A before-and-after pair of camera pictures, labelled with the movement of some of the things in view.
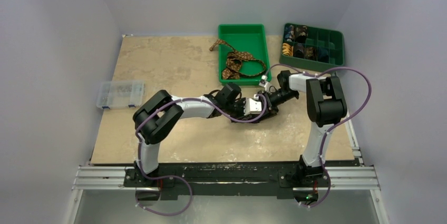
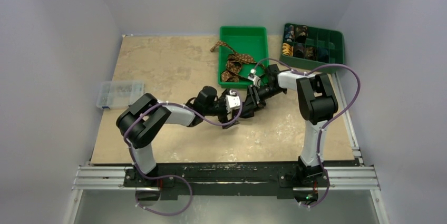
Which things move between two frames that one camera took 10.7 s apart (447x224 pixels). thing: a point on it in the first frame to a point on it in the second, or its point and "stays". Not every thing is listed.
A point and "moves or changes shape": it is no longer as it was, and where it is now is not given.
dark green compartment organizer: x=312 y=48 stays
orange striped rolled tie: x=287 y=50 stays
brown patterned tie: x=233 y=69 stays
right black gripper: x=269 y=98 to x=254 y=94
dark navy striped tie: x=269 y=112 moves or changes shape
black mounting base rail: x=282 y=177 stays
